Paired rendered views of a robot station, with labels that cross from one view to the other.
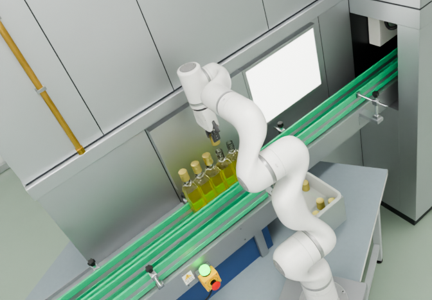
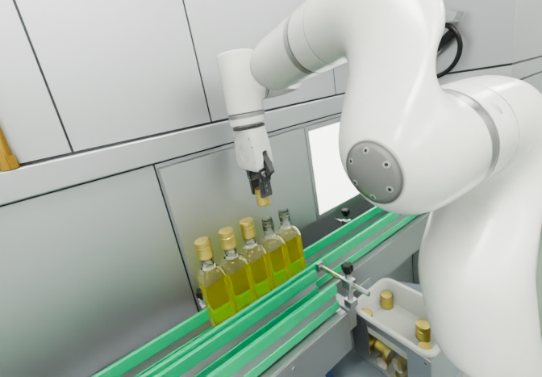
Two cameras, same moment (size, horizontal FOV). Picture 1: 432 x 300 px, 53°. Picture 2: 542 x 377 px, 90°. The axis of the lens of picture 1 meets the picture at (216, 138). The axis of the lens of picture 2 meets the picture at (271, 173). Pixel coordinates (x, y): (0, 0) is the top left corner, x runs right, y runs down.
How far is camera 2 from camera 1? 1.10 m
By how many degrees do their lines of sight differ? 24
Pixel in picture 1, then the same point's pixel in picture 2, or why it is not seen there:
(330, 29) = not seen: hidden behind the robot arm
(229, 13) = not seen: hidden behind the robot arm
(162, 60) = (201, 69)
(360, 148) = (412, 275)
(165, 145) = (184, 201)
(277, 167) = (501, 114)
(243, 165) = (381, 90)
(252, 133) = not seen: outside the picture
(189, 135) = (224, 195)
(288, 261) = not seen: outside the picture
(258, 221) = (322, 355)
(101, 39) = not seen: outside the picture
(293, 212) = (521, 320)
